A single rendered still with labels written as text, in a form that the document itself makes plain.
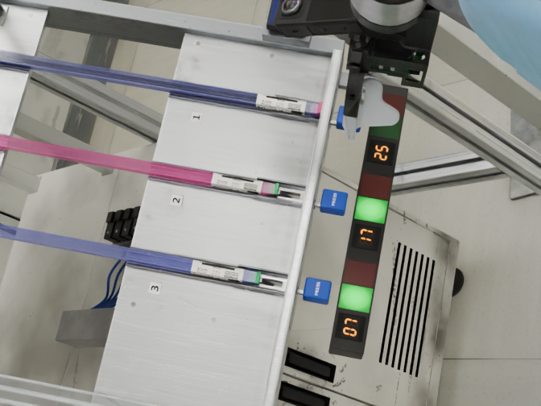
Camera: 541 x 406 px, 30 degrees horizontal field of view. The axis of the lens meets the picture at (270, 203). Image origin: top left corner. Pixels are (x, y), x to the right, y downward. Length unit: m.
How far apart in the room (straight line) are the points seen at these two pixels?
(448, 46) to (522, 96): 0.20
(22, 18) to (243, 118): 0.32
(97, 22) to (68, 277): 0.60
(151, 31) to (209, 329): 0.40
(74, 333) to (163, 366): 0.49
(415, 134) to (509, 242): 0.39
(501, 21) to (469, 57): 1.25
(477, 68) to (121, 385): 0.87
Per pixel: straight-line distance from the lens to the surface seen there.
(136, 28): 1.33
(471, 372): 1.89
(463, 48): 1.69
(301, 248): 1.16
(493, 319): 1.89
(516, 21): 0.45
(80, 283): 1.76
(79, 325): 1.63
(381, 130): 1.25
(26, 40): 1.33
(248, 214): 1.20
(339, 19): 1.00
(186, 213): 1.20
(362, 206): 1.21
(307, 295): 1.16
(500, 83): 1.77
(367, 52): 1.02
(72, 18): 1.35
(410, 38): 1.01
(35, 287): 1.90
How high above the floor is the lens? 1.46
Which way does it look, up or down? 36 degrees down
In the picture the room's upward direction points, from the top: 64 degrees counter-clockwise
